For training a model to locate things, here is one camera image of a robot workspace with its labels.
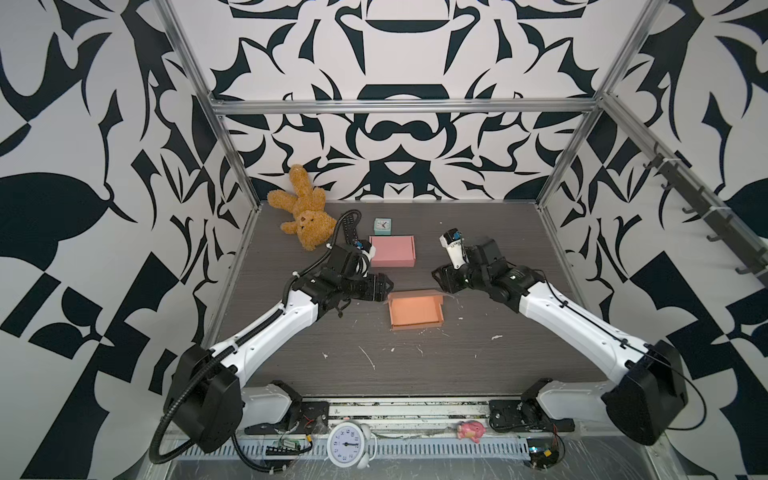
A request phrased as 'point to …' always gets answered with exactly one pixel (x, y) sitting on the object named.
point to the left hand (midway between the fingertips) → (384, 279)
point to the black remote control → (350, 223)
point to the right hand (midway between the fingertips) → (441, 267)
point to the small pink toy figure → (473, 430)
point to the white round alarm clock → (350, 445)
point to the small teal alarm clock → (383, 226)
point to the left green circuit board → (286, 447)
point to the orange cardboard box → (416, 309)
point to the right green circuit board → (544, 452)
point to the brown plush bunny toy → (312, 223)
